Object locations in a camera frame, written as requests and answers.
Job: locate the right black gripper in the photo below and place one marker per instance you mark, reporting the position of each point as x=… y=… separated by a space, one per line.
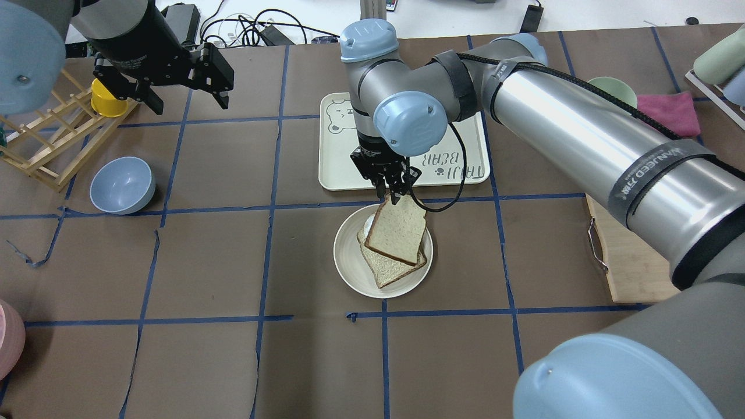
x=373 y=157

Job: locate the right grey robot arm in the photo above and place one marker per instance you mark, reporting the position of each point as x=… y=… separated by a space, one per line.
x=680 y=358

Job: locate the fried egg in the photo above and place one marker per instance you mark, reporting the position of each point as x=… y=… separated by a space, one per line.
x=368 y=225

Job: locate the cream bear tray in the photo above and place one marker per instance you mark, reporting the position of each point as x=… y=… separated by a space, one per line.
x=445 y=164

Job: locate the blue bowl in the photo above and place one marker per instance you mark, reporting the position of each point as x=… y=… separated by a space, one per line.
x=123 y=186

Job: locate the yellow mug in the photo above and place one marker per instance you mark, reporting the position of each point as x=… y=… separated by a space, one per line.
x=106 y=104

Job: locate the wooden cutting board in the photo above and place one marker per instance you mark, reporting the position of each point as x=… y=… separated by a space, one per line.
x=635 y=273

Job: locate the wooden mug rack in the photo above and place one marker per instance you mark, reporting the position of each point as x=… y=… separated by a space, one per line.
x=55 y=146

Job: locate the white wire cup rack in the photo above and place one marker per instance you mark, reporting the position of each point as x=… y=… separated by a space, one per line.
x=715 y=94

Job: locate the blue cup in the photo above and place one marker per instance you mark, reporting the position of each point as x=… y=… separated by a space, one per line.
x=734 y=89

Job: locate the pink bowl with ice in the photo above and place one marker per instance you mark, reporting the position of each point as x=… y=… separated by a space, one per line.
x=13 y=338

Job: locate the green bowl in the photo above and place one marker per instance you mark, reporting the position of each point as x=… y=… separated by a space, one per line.
x=616 y=88

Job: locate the pink cloth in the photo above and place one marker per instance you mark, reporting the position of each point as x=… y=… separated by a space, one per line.
x=674 y=111

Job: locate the black power brick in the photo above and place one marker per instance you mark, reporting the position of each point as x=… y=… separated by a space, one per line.
x=271 y=36

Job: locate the aluminium frame post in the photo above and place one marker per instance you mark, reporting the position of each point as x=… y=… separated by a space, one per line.
x=373 y=9

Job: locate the black power adapter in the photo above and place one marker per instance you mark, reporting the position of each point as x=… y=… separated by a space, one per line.
x=532 y=18

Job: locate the round cream plate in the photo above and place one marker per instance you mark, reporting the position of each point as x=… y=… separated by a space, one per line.
x=353 y=268

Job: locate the green cup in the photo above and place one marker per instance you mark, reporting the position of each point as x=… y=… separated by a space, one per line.
x=722 y=60

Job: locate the bread slice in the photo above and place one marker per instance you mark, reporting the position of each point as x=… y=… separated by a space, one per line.
x=384 y=269
x=397 y=229

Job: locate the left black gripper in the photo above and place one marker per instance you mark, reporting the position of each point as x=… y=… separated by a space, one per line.
x=141 y=36

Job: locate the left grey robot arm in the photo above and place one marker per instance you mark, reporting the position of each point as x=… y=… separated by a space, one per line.
x=33 y=34

